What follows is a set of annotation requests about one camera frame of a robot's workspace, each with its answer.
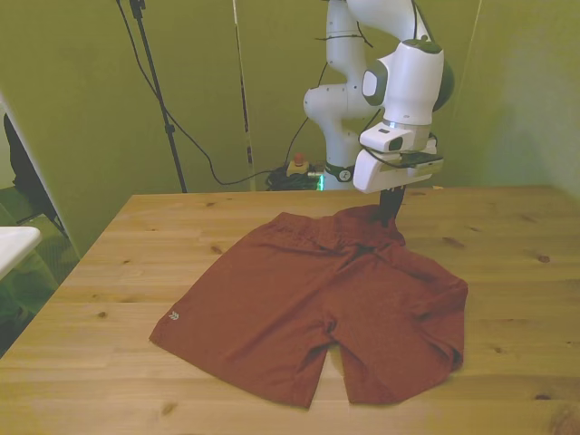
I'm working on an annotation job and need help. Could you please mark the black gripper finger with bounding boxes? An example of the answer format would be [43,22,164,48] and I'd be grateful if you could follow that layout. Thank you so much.
[391,185,407,224]
[377,188,394,226]

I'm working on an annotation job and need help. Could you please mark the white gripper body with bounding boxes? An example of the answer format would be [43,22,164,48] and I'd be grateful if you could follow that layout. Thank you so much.
[353,147,446,196]

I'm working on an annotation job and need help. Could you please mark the rust red shorts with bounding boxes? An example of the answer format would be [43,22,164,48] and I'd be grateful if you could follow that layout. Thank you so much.
[148,204,469,410]

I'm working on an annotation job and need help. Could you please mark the red emergency stop button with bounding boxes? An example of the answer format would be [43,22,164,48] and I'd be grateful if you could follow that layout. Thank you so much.
[286,152,314,179]

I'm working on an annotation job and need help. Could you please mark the black tripod stand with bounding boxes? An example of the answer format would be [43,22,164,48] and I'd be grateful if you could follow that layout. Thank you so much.
[128,0,189,194]

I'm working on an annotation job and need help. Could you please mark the white tray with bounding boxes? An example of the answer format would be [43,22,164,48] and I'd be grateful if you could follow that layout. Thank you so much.
[0,225,44,281]

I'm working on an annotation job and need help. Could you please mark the white wrist mount box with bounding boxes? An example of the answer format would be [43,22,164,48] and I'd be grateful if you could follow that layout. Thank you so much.
[359,122,432,156]

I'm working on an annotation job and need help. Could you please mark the black cable bundle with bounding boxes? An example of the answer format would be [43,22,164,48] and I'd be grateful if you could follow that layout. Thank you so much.
[264,164,325,192]

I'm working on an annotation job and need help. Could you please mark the long black floor cable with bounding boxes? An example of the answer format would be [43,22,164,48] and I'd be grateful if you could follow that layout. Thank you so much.
[115,0,291,187]

